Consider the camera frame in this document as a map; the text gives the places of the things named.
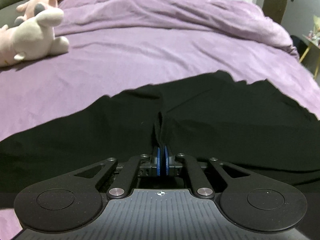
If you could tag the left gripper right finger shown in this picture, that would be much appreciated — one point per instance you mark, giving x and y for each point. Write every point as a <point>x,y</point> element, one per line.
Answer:
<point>170,163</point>

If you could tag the purple duvet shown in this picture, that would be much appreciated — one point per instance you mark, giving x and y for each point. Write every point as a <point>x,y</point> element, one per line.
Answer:
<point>235,18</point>

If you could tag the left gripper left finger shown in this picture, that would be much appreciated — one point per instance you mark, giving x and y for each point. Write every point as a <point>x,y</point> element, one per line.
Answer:
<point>156,162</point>

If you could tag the white plush toy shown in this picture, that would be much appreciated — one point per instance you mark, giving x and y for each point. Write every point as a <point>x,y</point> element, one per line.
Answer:
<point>33,39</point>

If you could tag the figurines on side table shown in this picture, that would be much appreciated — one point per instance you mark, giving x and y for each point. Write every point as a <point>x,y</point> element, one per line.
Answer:
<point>314,34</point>

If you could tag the purple bed sheet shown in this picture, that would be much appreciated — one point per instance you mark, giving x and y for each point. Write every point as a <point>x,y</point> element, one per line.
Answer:
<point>107,61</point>

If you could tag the black garment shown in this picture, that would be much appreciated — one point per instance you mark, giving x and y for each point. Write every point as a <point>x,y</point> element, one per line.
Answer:
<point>254,126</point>

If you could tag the yellow side table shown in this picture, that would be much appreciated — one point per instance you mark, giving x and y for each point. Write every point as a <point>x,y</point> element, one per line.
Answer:
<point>312,45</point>

